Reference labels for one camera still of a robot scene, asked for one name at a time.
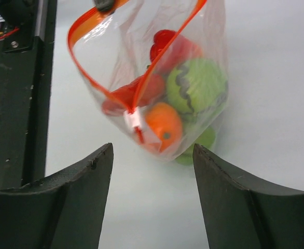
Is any clear zip bag orange zipper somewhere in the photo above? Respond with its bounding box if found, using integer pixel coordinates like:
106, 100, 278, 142
67, 1, 228, 165

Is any green orange toy mango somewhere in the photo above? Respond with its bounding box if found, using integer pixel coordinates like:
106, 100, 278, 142
145, 102, 183, 153

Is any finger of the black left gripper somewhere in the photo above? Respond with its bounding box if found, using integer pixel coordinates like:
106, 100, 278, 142
93, 0, 116, 13

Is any green striped toy watermelon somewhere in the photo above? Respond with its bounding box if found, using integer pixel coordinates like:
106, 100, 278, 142
166, 58, 228, 119

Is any orange toy carrot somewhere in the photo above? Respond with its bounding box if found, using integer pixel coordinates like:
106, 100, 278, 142
101, 73, 166, 116

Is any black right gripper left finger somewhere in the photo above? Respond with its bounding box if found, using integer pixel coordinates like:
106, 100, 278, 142
0, 143, 114, 248

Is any red toy strawberry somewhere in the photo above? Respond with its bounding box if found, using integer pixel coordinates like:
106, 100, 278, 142
155, 36, 203, 74

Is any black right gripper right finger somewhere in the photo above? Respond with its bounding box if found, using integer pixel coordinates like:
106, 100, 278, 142
193, 144, 304, 249

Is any red toy fruit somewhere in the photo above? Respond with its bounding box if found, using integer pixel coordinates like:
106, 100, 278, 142
150, 29, 176, 62

